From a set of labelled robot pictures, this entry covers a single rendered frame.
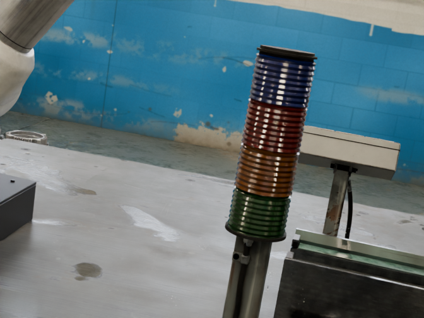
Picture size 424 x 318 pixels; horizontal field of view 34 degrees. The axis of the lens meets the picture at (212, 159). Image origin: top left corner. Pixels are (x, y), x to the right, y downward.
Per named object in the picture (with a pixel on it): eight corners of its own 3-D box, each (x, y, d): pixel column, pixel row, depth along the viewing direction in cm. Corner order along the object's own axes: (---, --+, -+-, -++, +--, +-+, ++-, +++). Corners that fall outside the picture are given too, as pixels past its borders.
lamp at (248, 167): (294, 189, 74) (302, 147, 73) (288, 202, 68) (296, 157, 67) (239, 178, 75) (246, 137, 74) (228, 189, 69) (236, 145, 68)
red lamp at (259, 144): (302, 147, 73) (310, 105, 72) (296, 157, 67) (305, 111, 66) (246, 137, 74) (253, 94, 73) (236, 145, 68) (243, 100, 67)
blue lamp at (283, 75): (310, 105, 72) (318, 61, 71) (305, 111, 66) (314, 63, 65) (253, 94, 73) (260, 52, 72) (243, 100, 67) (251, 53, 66)
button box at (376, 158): (391, 181, 123) (397, 152, 124) (396, 171, 116) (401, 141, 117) (294, 161, 126) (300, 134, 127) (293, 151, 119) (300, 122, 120)
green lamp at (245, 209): (287, 229, 75) (294, 189, 74) (280, 246, 69) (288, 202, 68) (233, 217, 76) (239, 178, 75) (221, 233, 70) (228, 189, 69)
